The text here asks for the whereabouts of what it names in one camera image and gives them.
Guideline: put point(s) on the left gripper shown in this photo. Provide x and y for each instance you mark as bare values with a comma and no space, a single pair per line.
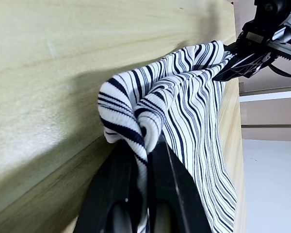
271,9

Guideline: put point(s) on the striped T-shirt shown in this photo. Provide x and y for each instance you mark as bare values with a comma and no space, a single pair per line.
194,116

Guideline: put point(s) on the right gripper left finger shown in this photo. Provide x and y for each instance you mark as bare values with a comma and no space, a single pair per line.
111,179

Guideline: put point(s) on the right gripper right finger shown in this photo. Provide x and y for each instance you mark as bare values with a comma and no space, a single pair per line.
169,184

